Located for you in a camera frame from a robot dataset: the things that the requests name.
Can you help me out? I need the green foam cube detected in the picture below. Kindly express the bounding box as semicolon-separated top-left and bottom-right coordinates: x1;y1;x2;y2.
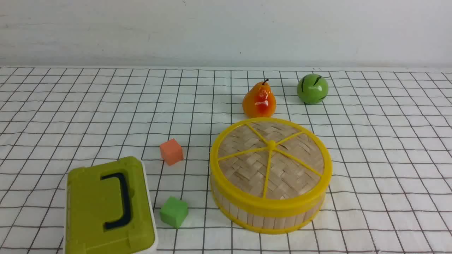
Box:
160;196;189;229

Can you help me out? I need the bamboo steamer basket yellow rim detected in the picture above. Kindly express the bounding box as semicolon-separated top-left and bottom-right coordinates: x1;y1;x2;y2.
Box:
210;177;326;234

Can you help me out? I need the olive green lidded box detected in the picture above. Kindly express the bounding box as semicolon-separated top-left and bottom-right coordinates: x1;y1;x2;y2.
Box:
63;156;159;254

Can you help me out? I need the orange toy pear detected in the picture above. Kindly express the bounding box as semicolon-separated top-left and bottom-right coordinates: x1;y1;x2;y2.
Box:
242;79;277;118

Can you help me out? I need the white black grid tablecloth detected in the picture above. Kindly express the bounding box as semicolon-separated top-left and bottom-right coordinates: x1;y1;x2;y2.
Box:
0;66;452;254

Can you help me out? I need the orange foam cube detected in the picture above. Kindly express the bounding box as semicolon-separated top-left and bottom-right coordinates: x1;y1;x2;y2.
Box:
159;138;184;166

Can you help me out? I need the green toy apple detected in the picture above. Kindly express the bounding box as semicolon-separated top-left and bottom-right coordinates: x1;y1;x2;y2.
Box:
297;74;329;104

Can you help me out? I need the yellow woven steamer lid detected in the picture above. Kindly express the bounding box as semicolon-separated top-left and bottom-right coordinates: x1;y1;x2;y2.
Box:
210;117;333;217

